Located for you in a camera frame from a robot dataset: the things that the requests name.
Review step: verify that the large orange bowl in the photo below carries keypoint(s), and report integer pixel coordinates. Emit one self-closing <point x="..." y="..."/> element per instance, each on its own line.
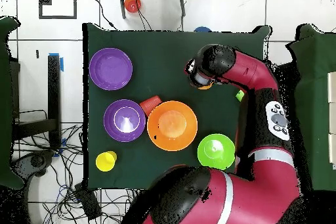
<point x="172" y="140"/>

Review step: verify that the green cup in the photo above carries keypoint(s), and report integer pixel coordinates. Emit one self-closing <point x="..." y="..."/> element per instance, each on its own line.
<point x="240" y="95"/>

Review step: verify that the black box on floor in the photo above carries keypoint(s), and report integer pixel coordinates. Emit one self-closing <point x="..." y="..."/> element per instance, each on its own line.
<point x="89" y="203"/>

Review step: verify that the purple bowl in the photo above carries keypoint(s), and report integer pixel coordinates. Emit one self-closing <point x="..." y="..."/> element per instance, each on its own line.
<point x="110" y="58"/>
<point x="109" y="120"/>

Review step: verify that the grey black machine base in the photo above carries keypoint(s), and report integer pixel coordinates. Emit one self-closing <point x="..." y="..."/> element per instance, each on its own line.
<point x="34" y="161"/>

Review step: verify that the orange cup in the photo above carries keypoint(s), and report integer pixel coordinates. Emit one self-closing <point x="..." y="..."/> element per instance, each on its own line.
<point x="206" y="86"/>

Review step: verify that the grey camera stand legs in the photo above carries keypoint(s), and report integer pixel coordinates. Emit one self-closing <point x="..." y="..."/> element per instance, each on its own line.
<point x="122" y="3"/>

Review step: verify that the dark green tablecloth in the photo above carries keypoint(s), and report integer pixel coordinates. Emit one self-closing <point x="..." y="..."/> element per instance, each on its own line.
<point x="131" y="168"/>

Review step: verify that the red cup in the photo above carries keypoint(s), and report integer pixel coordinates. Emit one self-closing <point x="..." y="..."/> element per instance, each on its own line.
<point x="149" y="104"/>

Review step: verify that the black square frame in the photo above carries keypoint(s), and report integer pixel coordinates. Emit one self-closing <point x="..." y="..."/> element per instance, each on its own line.
<point x="74" y="3"/>

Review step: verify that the blue bowl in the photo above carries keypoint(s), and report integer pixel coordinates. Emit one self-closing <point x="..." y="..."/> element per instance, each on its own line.
<point x="202" y="29"/>

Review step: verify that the small orange bowl on floor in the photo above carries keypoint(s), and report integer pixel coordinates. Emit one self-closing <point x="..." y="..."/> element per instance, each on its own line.
<point x="132" y="3"/>

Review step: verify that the neighbouring green table cloth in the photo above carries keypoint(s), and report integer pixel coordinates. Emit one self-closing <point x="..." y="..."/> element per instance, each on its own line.
<point x="5" y="103"/>
<point x="317" y="76"/>

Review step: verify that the black post stand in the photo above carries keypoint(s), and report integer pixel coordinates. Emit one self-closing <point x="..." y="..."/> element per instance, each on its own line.
<point x="54" y="90"/>

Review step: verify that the large green bowl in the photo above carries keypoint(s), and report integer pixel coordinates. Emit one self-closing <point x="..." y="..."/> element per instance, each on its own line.
<point x="215" y="153"/>

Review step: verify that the white boxes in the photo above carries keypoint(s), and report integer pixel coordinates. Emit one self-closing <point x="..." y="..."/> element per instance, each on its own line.
<point x="332" y="119"/>

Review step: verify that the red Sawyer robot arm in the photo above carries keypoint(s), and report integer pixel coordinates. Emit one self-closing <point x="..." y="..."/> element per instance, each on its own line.
<point x="249" y="71"/>

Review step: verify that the yellow cup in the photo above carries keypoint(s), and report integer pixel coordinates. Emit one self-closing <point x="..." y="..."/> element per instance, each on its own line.
<point x="104" y="162"/>

